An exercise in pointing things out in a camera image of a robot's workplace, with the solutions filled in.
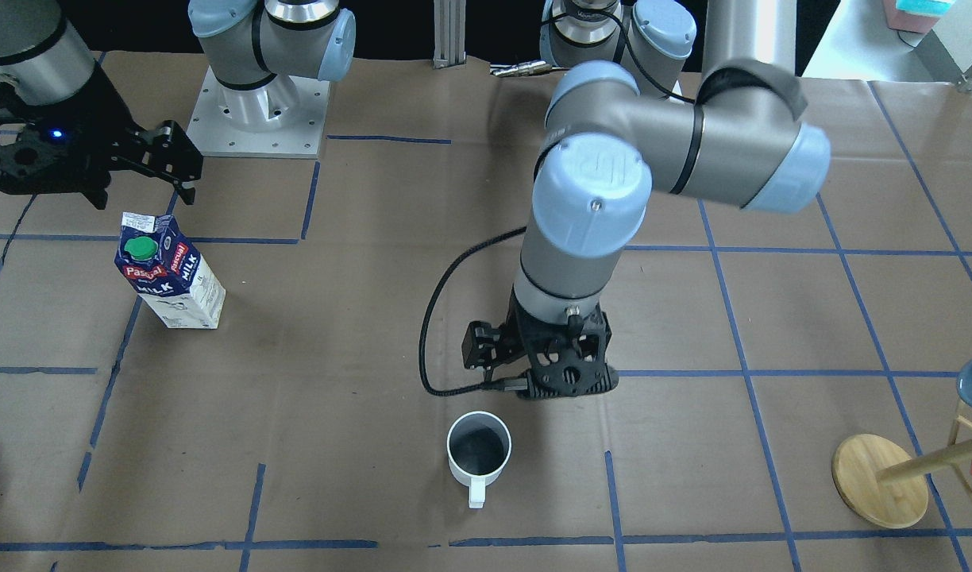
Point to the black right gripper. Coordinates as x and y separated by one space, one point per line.
97 111

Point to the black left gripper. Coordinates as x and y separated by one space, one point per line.
484 343

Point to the white mug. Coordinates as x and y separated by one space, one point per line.
478 447

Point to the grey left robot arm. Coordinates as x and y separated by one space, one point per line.
608 146

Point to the blue white milk carton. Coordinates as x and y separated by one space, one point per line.
167 271

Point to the wooden mug tree stand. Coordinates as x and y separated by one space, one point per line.
883 484

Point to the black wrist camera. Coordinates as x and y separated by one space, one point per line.
480 345

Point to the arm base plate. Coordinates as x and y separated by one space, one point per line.
284 119

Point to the aluminium frame post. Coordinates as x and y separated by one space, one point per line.
449 33

